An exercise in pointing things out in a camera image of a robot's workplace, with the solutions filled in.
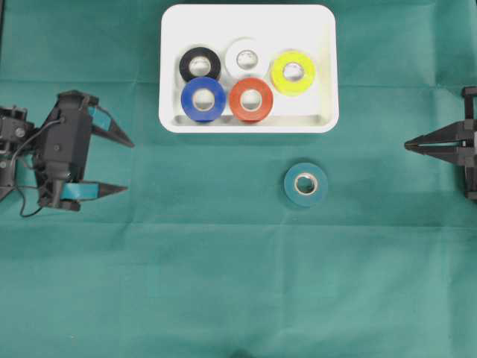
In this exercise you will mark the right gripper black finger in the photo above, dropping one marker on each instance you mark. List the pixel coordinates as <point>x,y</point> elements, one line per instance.
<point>450,154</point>
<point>446,134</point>

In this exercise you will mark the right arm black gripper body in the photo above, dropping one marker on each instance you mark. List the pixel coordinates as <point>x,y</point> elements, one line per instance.
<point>469,96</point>

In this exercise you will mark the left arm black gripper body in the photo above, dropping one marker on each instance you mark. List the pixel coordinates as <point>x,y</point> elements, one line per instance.
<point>20,139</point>

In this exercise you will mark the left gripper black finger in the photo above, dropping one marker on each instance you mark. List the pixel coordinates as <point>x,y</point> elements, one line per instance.
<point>105,126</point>
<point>89,191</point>

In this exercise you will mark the blue tape roll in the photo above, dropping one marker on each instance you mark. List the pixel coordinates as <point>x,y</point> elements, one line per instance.
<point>203,99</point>

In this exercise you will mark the black tape roll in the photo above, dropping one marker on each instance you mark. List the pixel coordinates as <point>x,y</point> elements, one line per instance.
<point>186,60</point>

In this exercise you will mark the white tape roll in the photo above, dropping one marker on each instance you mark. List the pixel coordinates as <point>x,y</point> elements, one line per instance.
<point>247,57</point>

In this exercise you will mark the dark teal tape roll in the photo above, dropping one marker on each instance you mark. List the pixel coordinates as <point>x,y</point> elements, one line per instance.
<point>306,184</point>

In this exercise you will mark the orange tape roll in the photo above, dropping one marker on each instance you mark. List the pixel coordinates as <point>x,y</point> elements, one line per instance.
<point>263,109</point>

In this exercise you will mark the yellow tape roll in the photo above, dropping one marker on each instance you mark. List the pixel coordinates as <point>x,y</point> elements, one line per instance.
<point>292,73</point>

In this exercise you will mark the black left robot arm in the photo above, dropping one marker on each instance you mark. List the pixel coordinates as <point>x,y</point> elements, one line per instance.
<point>58,149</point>

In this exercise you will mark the white plastic case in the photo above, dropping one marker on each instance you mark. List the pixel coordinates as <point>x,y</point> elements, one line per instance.
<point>309,28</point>

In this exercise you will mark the green table cloth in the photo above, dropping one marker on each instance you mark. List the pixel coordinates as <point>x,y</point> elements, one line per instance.
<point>204,255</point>

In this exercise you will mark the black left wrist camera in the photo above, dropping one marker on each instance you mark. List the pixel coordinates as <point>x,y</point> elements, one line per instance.
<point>64,145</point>

